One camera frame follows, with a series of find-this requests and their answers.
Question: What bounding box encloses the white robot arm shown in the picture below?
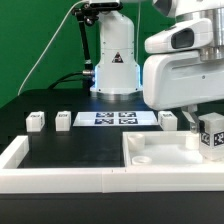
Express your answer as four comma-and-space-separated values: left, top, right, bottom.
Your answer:
90, 0, 224, 132

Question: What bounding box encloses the white U-shaped fence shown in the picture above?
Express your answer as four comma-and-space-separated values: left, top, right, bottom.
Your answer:
0, 136, 224, 194

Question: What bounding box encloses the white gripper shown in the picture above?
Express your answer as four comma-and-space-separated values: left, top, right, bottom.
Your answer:
143, 18, 224, 133

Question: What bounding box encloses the white cable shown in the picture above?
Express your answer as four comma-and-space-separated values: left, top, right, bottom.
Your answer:
17, 0, 88, 97

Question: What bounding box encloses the white square table top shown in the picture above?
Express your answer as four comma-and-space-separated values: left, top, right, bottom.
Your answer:
123, 131, 224, 173

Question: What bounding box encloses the black cable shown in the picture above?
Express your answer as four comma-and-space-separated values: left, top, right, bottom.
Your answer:
48, 72, 85, 90

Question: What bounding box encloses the white sheet with tags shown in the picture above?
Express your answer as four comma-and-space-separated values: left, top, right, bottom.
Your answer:
73, 111, 158, 126

